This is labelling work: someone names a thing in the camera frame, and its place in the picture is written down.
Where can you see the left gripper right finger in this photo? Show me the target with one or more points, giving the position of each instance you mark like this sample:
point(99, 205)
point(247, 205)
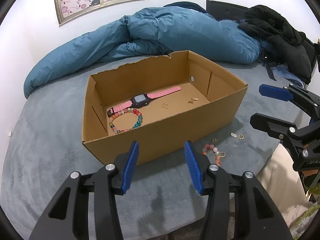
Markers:
point(198, 164)

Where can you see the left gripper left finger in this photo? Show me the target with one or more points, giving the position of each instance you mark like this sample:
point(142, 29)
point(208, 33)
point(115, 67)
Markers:
point(125, 164)

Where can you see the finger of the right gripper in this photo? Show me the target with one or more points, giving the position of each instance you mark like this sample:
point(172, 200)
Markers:
point(275, 92)
point(275, 128)

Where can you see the small gold earring pair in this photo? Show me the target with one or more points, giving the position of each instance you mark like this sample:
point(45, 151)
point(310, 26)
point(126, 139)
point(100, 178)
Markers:
point(192, 100)

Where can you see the pink smart watch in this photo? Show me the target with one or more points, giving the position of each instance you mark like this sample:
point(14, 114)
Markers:
point(141, 100)

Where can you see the green fuzzy sleeve forearm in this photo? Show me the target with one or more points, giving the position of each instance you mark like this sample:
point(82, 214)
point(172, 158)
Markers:
point(309, 221)

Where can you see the black jacket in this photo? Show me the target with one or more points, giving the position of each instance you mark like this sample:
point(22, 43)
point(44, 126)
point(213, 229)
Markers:
point(284, 42)

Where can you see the brown cardboard box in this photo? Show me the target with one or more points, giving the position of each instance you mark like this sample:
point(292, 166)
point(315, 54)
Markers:
point(160, 102)

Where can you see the grey plush bed blanket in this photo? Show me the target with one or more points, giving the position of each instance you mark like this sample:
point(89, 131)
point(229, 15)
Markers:
point(46, 147)

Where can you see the black headboard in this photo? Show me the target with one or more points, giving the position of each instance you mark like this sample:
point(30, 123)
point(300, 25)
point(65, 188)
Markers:
point(233, 14)

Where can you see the blue duvet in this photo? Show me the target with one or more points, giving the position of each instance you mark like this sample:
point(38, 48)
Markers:
point(150, 31)

